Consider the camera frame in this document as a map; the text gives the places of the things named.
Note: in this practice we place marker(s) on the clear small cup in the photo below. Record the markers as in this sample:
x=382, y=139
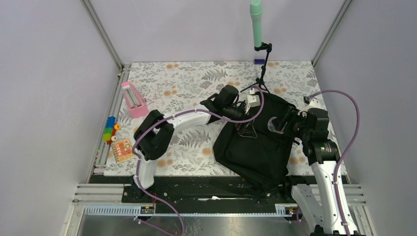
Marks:
x=273, y=122

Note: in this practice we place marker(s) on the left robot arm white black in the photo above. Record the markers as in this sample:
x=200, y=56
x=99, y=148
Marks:
x=155, y=133

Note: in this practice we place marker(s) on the black student backpack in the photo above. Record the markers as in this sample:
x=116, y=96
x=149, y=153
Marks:
x=261, y=161

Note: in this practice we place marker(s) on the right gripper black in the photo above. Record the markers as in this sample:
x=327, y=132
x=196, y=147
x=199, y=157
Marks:
x=291, y=115

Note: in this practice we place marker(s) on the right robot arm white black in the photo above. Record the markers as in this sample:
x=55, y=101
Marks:
x=330, y=214

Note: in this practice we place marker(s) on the pink metronome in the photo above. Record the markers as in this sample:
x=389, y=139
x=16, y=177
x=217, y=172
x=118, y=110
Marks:
x=136, y=103

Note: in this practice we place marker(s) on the small blue block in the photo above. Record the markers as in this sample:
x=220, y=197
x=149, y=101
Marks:
x=259, y=61

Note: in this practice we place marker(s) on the orange snack packet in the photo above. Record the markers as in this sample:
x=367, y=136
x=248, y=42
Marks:
x=122, y=150

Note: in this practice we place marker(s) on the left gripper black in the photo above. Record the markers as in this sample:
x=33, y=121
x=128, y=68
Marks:
x=243, y=106

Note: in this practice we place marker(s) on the green microphone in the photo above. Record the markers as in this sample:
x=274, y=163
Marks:
x=256, y=16

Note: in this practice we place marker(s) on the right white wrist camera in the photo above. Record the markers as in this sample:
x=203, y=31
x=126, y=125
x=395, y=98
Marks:
x=310, y=103

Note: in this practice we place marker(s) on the colourful toy block train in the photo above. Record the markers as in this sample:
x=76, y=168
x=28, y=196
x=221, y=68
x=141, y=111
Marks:
x=109, y=132

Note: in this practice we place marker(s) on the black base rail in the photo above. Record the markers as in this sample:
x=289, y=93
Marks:
x=224, y=195

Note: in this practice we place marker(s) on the black tripod microphone stand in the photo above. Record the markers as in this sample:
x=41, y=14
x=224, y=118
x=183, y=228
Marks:
x=260, y=81

